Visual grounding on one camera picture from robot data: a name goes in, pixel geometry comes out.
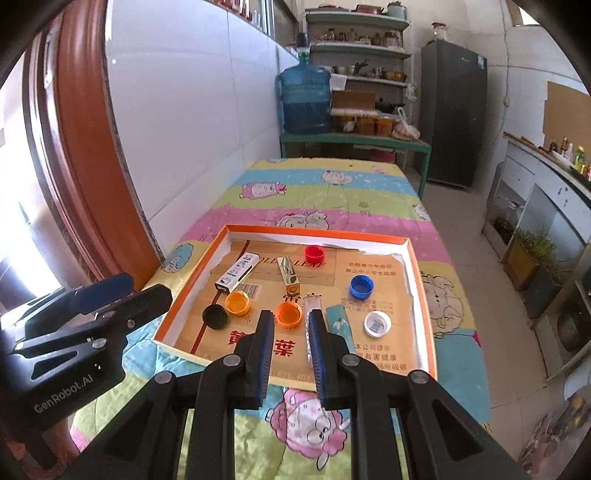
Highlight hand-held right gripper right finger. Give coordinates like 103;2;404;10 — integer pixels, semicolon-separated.
307;308;525;480

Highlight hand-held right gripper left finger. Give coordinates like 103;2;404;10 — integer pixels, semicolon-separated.
60;309;275;480

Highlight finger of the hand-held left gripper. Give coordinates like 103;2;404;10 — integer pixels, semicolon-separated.
0;272;136;333
13;284;173;358

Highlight shallow orange-rimmed cardboard box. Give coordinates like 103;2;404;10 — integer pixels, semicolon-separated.
152;224;437;391

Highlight teal patterned small pack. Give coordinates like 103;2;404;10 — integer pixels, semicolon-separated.
325;304;352;344

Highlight deep orange bottle cap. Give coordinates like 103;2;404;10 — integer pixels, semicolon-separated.
274;302;304;328

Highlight clear lip gloss tube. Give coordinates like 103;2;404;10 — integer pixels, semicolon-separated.
302;295;325;367

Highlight yellow-orange bottle cap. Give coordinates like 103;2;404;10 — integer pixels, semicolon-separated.
225;291;252;316

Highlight black bottle cap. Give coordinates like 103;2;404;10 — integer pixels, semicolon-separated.
202;304;230;329

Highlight white bottle cap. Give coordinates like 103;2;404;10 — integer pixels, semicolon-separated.
364;311;393;337

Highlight blue bottle cap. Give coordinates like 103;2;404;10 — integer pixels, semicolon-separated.
348;275;376;298

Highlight white cartoon-print small case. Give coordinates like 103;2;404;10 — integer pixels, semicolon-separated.
215;251;259;292

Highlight printed cardboard liner sheet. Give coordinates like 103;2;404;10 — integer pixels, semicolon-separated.
173;237;419;374

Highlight red-brown wooden door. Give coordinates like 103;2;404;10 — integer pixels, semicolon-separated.
23;0;162;282

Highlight green table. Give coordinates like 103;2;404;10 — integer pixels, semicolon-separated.
279;131;432;201

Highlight potted plant in brown box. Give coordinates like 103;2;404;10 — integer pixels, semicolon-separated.
503;228;555;291

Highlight potted plant in dark box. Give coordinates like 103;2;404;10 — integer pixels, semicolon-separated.
524;263;568;319

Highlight plastic bag of food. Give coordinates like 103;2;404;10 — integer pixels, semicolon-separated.
392;107;422;140

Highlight colourful patterned cloth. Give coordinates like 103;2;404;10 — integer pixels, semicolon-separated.
517;392;591;476

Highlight blue water jug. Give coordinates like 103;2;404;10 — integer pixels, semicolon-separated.
277;65;333;134

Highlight dark cooking pot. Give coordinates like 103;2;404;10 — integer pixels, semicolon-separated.
556;305;591;352

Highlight grey kitchen counter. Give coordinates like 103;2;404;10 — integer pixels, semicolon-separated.
480;134;591;384

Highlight dark refrigerator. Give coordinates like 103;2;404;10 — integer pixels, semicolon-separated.
419;39;489;188

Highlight group of metal pots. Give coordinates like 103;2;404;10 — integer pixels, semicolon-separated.
332;60;407;83

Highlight metal shelf rack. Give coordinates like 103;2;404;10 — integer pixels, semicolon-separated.
305;7;414;139

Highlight row of glass jars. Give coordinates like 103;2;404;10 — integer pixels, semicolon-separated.
318;28;402;47

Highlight cardboard sheet on wall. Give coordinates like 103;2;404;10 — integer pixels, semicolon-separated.
542;80;591;153

